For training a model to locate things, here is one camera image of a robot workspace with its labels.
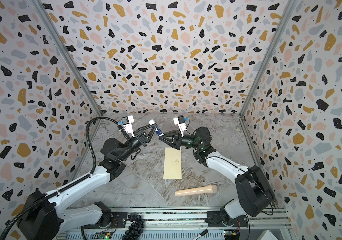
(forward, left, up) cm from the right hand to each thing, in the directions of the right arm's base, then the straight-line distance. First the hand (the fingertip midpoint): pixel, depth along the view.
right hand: (159, 137), depth 66 cm
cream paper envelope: (+4, -4, -34) cm, 35 cm away
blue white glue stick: (+2, +1, +2) cm, 3 cm away
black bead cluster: (-31, +10, -28) cm, 43 cm away
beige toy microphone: (-13, -24, -31) cm, 41 cm away
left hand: (+2, +1, +6) cm, 6 cm away
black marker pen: (-31, -22, -33) cm, 51 cm away
